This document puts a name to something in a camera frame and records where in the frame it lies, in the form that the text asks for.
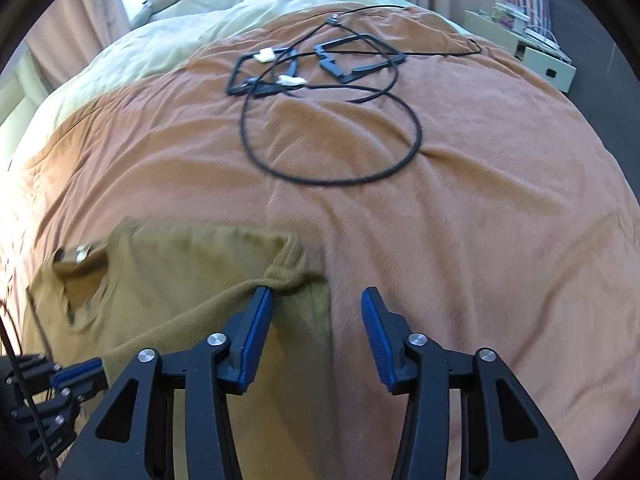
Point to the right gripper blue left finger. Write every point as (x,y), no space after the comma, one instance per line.
(249,334)

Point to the orange bed blanket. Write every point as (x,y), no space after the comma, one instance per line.
(428,164)

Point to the cream quilt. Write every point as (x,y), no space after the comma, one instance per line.
(160,47)

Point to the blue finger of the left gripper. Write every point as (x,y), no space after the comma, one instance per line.
(71,376)

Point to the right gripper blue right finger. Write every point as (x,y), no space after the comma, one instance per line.
(386,338)

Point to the mustard brown printed t-shirt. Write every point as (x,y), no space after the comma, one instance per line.
(167,286)

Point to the white bedside cabinet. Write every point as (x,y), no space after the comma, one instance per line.
(551,64)

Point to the left pink curtain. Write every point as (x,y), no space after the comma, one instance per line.
(71,33)

